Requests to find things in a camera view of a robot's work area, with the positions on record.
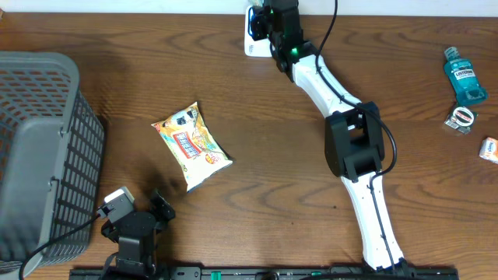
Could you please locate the orange snack bag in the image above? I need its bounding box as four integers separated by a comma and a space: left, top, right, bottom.
152, 102, 233, 192

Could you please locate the blue Listerine mouthwash bottle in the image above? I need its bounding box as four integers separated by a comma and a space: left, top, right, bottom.
444, 47, 488, 107

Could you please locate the green round-logo packet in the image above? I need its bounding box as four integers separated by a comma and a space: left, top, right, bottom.
444, 103, 478, 135

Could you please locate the small orange tissue pack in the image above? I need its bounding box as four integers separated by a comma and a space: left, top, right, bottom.
479, 137, 498, 163

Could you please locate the green wet wipes pack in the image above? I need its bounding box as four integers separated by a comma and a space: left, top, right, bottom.
250, 0, 265, 7

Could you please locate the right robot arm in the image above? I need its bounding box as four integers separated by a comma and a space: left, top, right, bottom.
244, 1, 404, 274

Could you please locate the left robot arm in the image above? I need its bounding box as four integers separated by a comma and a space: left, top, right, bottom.
97, 187, 176, 279

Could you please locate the white barcode scanner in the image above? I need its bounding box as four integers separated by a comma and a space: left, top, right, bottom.
244, 5, 272, 58

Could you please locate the grey plastic mesh basket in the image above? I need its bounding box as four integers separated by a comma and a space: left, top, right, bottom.
1, 51, 105, 279

